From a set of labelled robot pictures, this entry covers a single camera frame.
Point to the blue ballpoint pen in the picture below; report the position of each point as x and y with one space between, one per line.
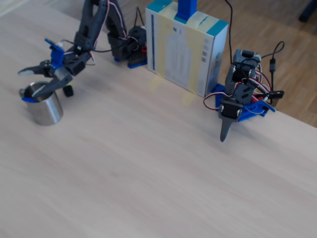
28 99

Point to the black power plug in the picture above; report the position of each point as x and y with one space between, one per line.
276 94

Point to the blue base plate small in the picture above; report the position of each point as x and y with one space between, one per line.
135 65

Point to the yellowish tape strip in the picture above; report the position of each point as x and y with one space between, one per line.
198 64
164 44

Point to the grey gripper with camera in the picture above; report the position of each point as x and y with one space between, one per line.
60 74

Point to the camera board blue mount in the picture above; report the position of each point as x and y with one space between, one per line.
57 57

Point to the dark chair leg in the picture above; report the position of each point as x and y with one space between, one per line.
309 12

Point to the blue camera stand post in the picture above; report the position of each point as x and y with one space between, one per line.
185 8

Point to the grey robot arm without camera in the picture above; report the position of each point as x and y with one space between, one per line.
237 58

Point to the yellow highlighter black cap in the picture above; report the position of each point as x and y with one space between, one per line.
68 92

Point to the grey gripper without camera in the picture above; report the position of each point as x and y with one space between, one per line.
231 110

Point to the grey robot arm with camera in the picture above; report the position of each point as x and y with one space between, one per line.
89 24

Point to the silver steel cup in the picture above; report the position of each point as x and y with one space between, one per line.
49 111

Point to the white teal cardboard box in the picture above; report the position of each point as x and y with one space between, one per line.
215 57

